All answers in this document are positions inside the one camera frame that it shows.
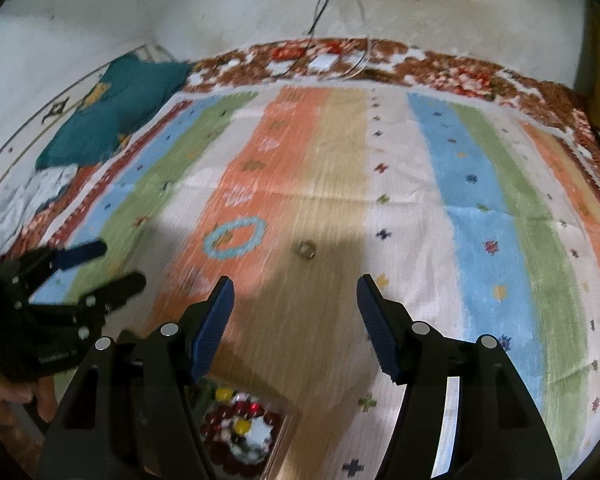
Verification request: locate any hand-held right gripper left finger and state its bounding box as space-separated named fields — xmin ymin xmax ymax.
xmin=35 ymin=276 xmax=236 ymax=480

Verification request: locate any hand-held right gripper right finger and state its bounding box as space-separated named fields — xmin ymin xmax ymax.
xmin=356 ymin=274 xmax=563 ymax=480

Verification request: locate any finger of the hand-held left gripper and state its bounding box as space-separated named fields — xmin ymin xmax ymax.
xmin=30 ymin=272 xmax=147 ymax=317
xmin=0 ymin=240 xmax=108 ymax=286

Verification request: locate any green jade bangle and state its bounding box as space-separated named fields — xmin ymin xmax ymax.
xmin=195 ymin=380 xmax=218 ymax=411

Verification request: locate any dark red bead bracelet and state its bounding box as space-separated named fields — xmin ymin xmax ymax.
xmin=200 ymin=400 xmax=283 ymax=478

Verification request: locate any silver metal tin box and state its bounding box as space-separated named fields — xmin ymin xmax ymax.
xmin=130 ymin=375 xmax=301 ymax=480

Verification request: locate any person's left hand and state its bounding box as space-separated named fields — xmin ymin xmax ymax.
xmin=0 ymin=372 xmax=58 ymax=423

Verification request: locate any pale blue crumpled cloth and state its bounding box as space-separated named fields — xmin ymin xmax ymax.
xmin=0 ymin=165 xmax=78 ymax=251

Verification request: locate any striped colourful mat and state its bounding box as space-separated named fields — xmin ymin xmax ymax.
xmin=0 ymin=85 xmax=600 ymax=480

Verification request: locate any teal pillow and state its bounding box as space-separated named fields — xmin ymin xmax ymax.
xmin=35 ymin=55 xmax=191 ymax=171

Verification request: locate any white charging cable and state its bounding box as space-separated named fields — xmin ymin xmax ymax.
xmin=340 ymin=0 xmax=381 ymax=78

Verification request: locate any black charging cable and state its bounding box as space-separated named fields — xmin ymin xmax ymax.
xmin=275 ymin=0 xmax=337 ymax=78

